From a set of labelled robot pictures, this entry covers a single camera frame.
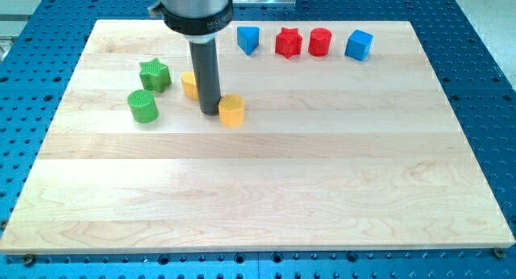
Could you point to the green cylinder block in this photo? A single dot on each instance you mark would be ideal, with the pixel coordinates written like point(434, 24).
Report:
point(143, 106)

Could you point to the red star block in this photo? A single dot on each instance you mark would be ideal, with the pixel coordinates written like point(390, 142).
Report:
point(288, 42)

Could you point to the red cylinder block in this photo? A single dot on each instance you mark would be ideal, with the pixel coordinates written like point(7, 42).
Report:
point(320, 40)

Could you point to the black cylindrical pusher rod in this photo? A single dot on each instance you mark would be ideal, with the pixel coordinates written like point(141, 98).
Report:
point(205, 67)

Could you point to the yellow hexagon block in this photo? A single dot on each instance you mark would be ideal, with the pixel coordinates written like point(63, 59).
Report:
point(231, 109)

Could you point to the green star block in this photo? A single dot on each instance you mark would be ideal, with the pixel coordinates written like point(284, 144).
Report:
point(154, 75)

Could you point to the light wooden board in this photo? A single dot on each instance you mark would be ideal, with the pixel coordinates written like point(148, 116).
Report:
point(333, 154)

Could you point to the blue triangle block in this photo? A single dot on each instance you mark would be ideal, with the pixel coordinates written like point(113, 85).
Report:
point(248, 39)

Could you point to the blue perforated table plate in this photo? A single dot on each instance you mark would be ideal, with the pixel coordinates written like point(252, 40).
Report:
point(40, 64)

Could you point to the blue cube block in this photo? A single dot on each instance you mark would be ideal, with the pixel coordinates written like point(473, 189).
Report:
point(358, 45)

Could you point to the yellow heart block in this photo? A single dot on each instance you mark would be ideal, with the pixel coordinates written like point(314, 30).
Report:
point(189, 85)

